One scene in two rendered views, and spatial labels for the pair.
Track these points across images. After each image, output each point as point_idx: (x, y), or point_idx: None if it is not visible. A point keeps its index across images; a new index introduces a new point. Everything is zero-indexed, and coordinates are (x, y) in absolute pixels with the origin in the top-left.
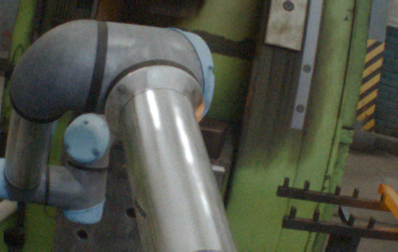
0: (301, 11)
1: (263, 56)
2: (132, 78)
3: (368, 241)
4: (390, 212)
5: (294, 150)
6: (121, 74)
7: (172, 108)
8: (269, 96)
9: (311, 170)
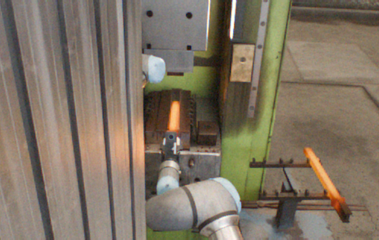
0: (251, 61)
1: (229, 86)
2: (212, 225)
3: (285, 99)
4: (295, 72)
5: (251, 127)
6: (206, 222)
7: (233, 238)
8: (235, 105)
9: (260, 134)
